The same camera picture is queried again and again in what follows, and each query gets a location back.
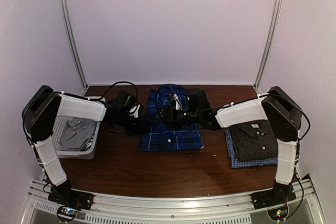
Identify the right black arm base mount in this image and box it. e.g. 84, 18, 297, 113
251, 180, 296, 209

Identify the circuit board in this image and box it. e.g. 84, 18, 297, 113
56, 206, 78, 222
267, 206, 289, 221

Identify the dark striped folded shirt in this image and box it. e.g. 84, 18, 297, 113
229, 120, 278, 162

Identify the blue plaid long sleeve shirt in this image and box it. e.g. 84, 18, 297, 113
139, 84, 204, 152

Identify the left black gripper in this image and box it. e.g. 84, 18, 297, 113
117, 111, 150, 137

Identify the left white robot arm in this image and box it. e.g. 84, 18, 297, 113
22, 85, 149, 205

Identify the front aluminium rail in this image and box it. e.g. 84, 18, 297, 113
18, 178, 326, 223

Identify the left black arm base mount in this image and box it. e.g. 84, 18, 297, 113
47, 179, 94, 210

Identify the right circuit board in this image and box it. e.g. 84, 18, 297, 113
267, 206, 289, 221

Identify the white plastic laundry basket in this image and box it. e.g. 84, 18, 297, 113
52, 116, 101, 159

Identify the aluminium frame post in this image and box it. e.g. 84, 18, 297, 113
59, 0, 88, 90
253, 0, 283, 93

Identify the right aluminium frame post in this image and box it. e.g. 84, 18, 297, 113
253, 0, 283, 93

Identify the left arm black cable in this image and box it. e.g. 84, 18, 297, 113
101, 81, 139, 103

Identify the light blue checked folded shirt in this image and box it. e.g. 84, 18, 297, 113
225, 129, 278, 168

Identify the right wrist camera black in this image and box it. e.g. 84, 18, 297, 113
169, 93, 183, 110

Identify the left circuit board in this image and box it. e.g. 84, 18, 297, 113
56, 206, 78, 222

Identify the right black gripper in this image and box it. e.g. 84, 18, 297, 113
151, 104, 202, 130

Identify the grey shirt in basket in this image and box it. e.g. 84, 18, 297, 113
58, 118, 97, 152

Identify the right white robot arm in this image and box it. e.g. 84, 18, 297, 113
156, 86, 303, 204

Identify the left aluminium frame post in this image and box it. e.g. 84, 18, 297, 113
59, 0, 88, 90

